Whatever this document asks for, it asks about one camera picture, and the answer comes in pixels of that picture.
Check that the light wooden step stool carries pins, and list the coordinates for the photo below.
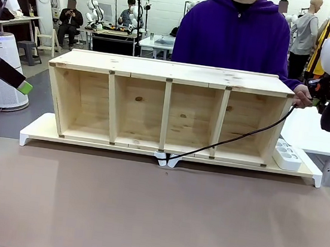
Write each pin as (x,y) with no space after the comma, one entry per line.
(46,38)

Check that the black background desk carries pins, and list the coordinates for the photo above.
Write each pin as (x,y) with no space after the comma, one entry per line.
(111,43)

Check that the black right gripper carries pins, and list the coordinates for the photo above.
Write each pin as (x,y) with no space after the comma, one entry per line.
(324,90)

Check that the white side table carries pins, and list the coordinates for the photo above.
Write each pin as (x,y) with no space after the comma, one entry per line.
(307,138)

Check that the mannequin in grey hoodie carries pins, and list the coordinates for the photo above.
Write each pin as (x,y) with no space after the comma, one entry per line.
(305,35)

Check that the person's left hand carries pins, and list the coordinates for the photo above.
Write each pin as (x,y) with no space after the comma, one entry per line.
(302,96)

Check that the grey plastic step stool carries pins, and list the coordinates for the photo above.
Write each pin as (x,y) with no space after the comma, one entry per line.
(27,45)

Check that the white background table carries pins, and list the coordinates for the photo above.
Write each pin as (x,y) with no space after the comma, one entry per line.
(157,42)

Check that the seated person in plaid shirt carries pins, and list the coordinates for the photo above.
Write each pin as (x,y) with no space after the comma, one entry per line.
(127,16)

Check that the four-compartment pine wood shelf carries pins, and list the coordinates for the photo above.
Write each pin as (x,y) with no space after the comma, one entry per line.
(171,70)

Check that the person in purple hoodie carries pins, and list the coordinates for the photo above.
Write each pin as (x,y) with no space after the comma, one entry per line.
(232,38)

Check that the standing person in black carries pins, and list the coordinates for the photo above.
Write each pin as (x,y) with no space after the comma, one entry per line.
(284,6)

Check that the wooden riser with white legs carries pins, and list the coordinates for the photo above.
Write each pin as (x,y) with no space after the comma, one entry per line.
(306,171)
(40,129)

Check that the wooden background workbench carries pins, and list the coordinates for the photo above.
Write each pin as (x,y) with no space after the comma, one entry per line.
(18,18)

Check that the white power strip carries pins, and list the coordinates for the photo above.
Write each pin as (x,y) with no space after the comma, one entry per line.
(287,161)

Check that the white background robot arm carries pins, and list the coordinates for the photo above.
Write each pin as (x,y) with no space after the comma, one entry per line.
(92,13)
(292,18)
(136,14)

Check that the seated person in black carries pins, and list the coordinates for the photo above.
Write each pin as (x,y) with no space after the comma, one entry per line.
(71,17)

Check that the white cylindrical air purifier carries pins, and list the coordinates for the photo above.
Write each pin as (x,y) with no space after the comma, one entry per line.
(3,94)

